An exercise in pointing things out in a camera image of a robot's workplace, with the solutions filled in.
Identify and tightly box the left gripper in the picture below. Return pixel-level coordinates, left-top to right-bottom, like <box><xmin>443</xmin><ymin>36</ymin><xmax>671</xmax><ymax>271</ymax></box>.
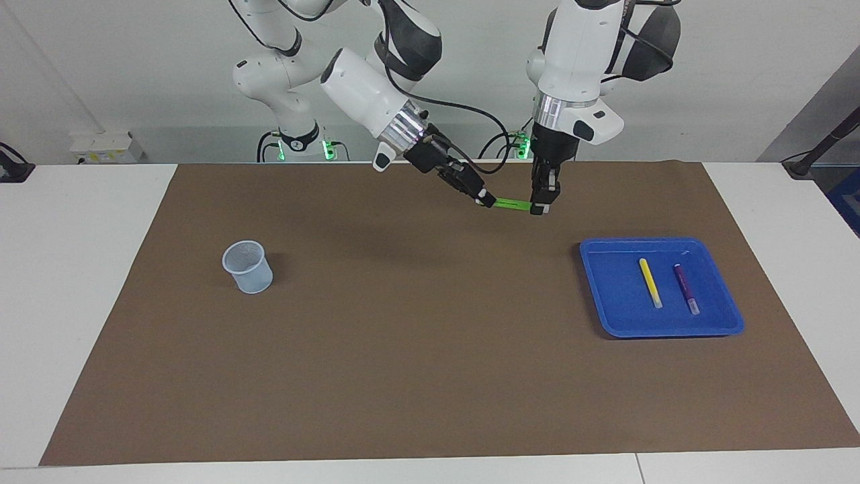
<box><xmin>532</xmin><ymin>123</ymin><xmax>579</xmax><ymax>166</ymax></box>

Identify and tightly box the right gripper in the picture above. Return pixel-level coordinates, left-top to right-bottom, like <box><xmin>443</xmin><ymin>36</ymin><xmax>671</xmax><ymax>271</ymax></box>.
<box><xmin>404</xmin><ymin>133</ymin><xmax>466</xmax><ymax>177</ymax></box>

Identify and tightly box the green pen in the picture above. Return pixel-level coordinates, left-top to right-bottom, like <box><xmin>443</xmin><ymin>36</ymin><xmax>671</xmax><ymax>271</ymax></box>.
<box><xmin>478</xmin><ymin>194</ymin><xmax>535</xmax><ymax>213</ymax></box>

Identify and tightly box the yellow pen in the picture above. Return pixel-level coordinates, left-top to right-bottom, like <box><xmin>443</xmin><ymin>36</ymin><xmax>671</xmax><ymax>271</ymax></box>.
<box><xmin>638</xmin><ymin>258</ymin><xmax>664</xmax><ymax>310</ymax></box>

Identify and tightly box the blue plastic tray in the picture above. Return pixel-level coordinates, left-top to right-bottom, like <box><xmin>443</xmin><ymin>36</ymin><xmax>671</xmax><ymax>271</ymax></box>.
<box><xmin>579</xmin><ymin>237</ymin><xmax>745</xmax><ymax>339</ymax></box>

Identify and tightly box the purple pen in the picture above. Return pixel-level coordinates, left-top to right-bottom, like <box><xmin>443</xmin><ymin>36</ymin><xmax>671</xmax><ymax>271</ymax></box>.
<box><xmin>673</xmin><ymin>263</ymin><xmax>701</xmax><ymax>316</ymax></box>

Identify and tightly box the translucent plastic cup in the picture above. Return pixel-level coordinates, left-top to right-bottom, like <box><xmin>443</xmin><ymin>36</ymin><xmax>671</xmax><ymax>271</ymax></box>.
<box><xmin>222</xmin><ymin>240</ymin><xmax>274</xmax><ymax>295</ymax></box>

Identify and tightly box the black stand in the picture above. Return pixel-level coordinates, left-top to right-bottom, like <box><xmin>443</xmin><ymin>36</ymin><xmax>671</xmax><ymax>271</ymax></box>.
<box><xmin>0</xmin><ymin>142</ymin><xmax>36</xmax><ymax>184</ymax></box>
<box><xmin>782</xmin><ymin>106</ymin><xmax>860</xmax><ymax>179</ymax></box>

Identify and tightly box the blue crate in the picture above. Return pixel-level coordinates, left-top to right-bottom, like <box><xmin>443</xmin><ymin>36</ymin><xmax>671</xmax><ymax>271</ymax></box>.
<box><xmin>825</xmin><ymin>167</ymin><xmax>860</xmax><ymax>237</ymax></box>

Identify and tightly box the black cable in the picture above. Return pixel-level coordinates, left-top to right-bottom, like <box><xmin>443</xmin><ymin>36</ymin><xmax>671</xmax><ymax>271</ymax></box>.
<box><xmin>478</xmin><ymin>129</ymin><xmax>532</xmax><ymax>161</ymax></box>
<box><xmin>600</xmin><ymin>0</ymin><xmax>677</xmax><ymax>84</ymax></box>
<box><xmin>256</xmin><ymin>129</ymin><xmax>284</xmax><ymax>163</ymax></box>
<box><xmin>227</xmin><ymin>0</ymin><xmax>303</xmax><ymax>56</ymax></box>
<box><xmin>376</xmin><ymin>27</ymin><xmax>512</xmax><ymax>177</ymax></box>

